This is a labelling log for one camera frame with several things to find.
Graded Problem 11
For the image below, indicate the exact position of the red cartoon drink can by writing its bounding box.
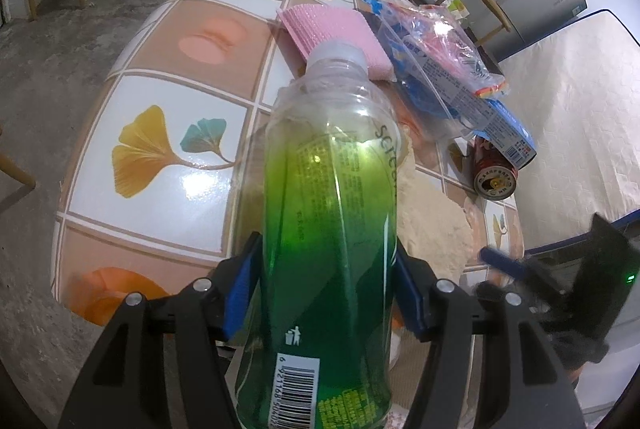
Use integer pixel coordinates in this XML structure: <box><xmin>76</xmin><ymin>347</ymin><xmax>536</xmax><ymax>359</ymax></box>
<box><xmin>472</xmin><ymin>136</ymin><xmax>518</xmax><ymax>202</ymax></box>

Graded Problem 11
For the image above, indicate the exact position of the green plastic drink bottle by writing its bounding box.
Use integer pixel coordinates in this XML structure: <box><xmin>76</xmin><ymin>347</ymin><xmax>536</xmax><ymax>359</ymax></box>
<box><xmin>234</xmin><ymin>40</ymin><xmax>401</xmax><ymax>428</ymax></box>

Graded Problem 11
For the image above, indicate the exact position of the blue toothpaste box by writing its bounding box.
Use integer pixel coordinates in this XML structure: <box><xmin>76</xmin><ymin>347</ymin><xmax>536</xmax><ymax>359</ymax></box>
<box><xmin>363</xmin><ymin>0</ymin><xmax>537</xmax><ymax>169</ymax></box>

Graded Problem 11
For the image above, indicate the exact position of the pink sponge cloth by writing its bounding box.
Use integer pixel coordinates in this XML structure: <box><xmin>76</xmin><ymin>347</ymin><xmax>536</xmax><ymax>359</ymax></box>
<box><xmin>278</xmin><ymin>4</ymin><xmax>396</xmax><ymax>82</ymax></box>

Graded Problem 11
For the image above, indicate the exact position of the clear candy plastic bag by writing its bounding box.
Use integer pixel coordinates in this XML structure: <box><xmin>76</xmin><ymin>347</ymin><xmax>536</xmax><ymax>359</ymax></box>
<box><xmin>369</xmin><ymin>0</ymin><xmax>509</xmax><ymax>99</ymax></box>

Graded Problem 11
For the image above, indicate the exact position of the white blue-edged mattress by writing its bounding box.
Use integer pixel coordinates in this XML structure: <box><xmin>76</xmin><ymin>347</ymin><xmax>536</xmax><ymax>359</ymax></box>
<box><xmin>500</xmin><ymin>10</ymin><xmax>639</xmax><ymax>253</ymax></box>

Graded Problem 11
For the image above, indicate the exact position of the wooden chair black seat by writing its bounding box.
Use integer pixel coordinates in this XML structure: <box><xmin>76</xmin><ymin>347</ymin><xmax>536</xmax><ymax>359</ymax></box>
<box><xmin>434</xmin><ymin>0</ymin><xmax>514</xmax><ymax>48</ymax></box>

